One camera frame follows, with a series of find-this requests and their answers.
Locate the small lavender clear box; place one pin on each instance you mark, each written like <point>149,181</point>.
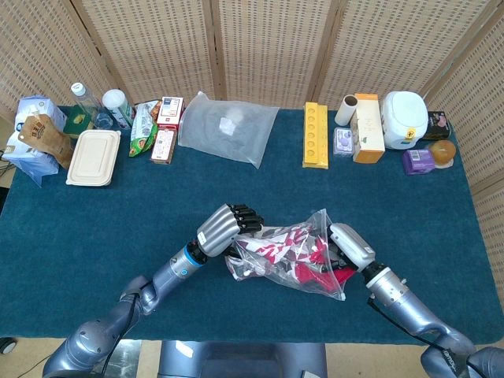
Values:
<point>343,141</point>

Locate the orange round jar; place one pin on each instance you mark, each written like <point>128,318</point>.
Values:
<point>443,151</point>

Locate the red white box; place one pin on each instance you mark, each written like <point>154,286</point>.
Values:
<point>170,112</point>

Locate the brown red flat box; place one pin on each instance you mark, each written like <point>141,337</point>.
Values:
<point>163,146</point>

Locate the green snack packet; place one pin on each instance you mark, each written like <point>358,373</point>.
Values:
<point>142,130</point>

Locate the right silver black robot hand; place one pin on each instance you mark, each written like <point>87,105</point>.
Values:
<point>352,244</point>

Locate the white paper roll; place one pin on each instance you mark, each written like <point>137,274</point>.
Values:
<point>345,110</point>

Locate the dark purple box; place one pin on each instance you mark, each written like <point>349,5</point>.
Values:
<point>417,161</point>

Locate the blue carpet table cover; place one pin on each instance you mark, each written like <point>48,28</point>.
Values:
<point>118,220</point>

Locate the black food package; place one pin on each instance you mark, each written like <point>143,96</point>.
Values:
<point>437,126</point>

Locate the frosted plastic packet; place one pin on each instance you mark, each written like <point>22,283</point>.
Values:
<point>224,130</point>

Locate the black caster wheel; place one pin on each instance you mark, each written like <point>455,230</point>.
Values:
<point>7,345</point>

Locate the blue white tissue pack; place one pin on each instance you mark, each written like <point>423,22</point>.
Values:
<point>29,161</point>

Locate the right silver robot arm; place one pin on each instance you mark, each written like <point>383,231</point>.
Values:
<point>409,307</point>

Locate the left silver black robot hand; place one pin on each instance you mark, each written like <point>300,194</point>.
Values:
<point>218,232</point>

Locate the clear plastic zip bag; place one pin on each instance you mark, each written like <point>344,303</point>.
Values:
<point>315,226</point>

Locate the white green canister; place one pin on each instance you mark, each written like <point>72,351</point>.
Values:
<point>118,106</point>

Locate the woven folding screen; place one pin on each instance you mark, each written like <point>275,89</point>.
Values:
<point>275,47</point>

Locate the dark green box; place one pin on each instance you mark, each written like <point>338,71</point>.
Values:
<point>75,124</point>

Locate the beige lidded lunch box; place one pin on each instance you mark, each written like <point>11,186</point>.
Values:
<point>93,157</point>

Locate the clear plastic water bottle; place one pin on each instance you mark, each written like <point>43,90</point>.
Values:
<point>88,104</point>

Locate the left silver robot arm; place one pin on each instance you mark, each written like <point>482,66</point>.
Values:
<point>118,315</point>

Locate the brown spout pouch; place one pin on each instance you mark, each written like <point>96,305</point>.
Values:
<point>45,138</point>

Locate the red white patterned garment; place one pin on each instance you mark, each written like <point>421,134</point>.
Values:
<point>299,267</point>

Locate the white rice cooker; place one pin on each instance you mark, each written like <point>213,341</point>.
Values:
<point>403,118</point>

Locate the yellow block with round holes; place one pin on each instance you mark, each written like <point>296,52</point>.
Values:
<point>316,136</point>

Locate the grey robot torso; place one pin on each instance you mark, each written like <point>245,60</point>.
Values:
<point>244,360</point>

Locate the cream and yellow carton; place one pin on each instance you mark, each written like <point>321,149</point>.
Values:
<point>368,130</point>

